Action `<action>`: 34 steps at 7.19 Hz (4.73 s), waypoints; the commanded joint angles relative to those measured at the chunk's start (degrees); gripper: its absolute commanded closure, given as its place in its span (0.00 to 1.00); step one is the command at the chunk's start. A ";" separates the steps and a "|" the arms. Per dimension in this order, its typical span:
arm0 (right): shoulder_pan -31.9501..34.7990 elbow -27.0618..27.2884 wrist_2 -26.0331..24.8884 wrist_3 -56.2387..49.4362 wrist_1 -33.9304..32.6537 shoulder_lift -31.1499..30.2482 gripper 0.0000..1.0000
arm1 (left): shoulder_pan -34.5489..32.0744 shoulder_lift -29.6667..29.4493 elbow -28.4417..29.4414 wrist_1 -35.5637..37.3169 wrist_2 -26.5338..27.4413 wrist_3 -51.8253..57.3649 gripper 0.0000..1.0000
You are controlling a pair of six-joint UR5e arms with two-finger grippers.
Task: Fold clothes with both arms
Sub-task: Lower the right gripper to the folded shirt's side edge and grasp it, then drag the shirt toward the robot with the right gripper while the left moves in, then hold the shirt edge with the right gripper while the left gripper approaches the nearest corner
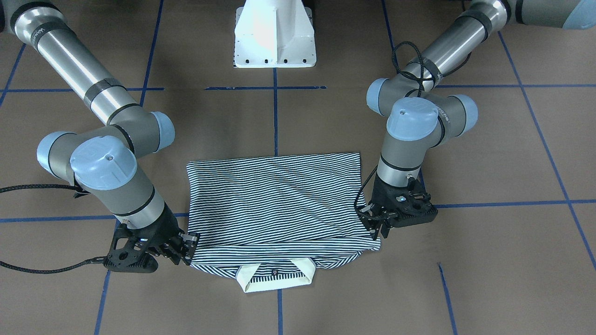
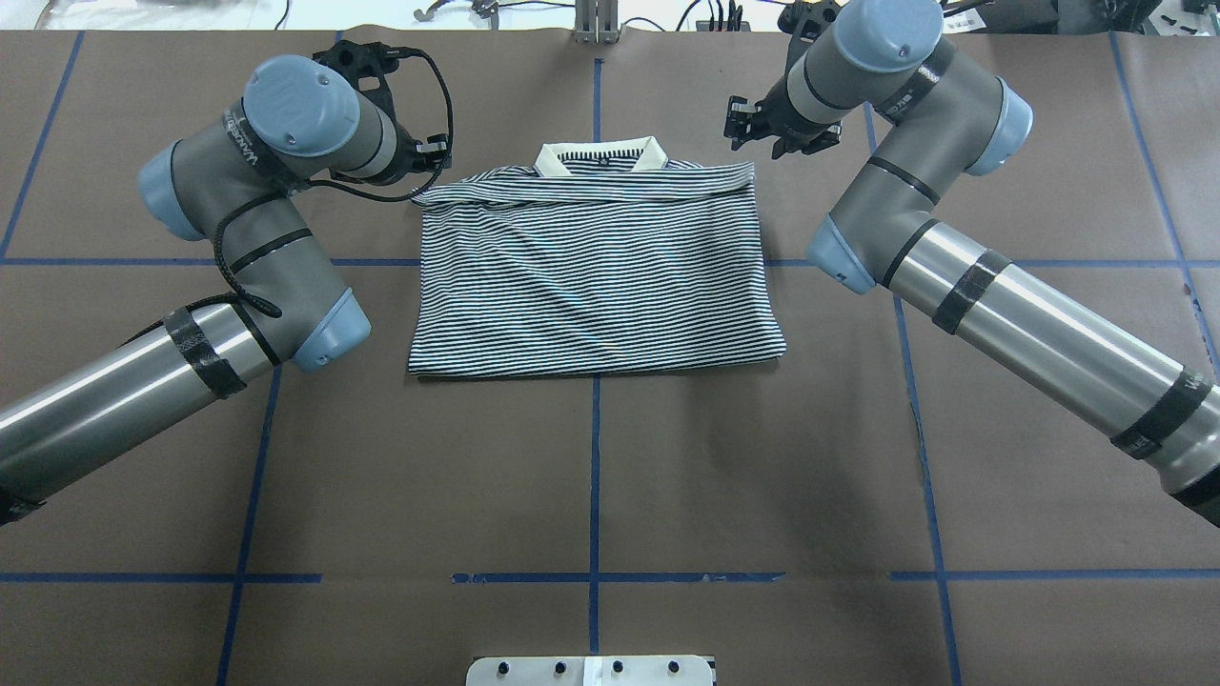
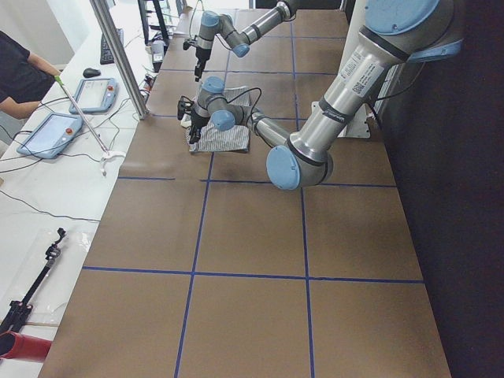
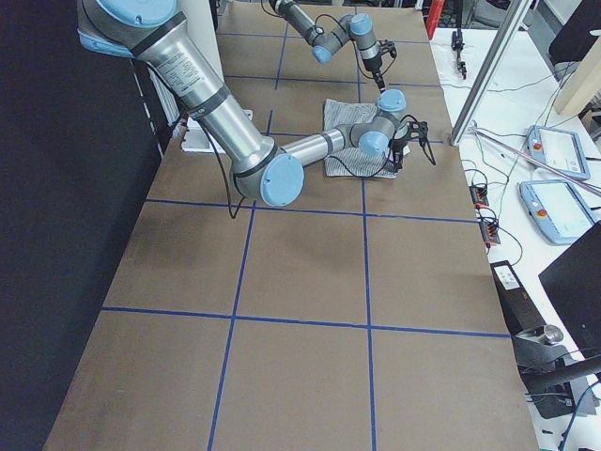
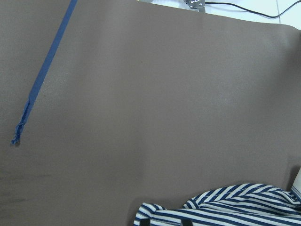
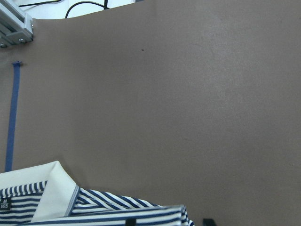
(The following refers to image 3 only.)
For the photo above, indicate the black keyboard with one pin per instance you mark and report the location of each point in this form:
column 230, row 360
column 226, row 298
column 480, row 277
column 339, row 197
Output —
column 106, row 55

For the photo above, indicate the near blue teach pendant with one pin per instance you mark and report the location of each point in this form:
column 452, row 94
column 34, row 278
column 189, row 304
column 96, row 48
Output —
column 52, row 136

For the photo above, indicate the red cylinder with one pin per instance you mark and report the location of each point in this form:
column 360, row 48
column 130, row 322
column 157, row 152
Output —
column 24, row 347

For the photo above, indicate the blue teach pendant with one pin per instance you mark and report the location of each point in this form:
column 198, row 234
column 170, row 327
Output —
column 96, row 95
column 52, row 136

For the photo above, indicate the far blue teach pendant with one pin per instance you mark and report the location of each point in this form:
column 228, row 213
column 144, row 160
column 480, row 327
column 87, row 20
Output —
column 96, row 95

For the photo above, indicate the black computer mouse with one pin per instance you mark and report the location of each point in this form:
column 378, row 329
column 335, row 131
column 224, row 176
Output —
column 90, row 73

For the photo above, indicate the grey aluminium frame post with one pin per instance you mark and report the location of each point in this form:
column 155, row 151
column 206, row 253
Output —
column 105, row 21

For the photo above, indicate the navy white striped polo shirt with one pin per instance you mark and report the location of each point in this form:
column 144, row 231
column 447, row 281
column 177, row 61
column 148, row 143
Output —
column 236, row 139

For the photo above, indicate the black tripod tool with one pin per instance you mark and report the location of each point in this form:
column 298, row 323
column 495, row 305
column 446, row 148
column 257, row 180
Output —
column 19, row 310

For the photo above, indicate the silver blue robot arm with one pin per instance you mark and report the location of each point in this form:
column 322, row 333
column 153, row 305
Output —
column 215, row 24
column 394, row 32

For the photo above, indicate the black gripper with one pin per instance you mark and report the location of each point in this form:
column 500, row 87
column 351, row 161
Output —
column 196, row 123
column 201, row 55

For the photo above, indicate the person in black shirt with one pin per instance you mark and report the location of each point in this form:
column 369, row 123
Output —
column 25, row 78

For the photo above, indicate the long metal reach stick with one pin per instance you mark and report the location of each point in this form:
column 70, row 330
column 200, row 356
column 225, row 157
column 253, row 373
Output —
column 107, row 153

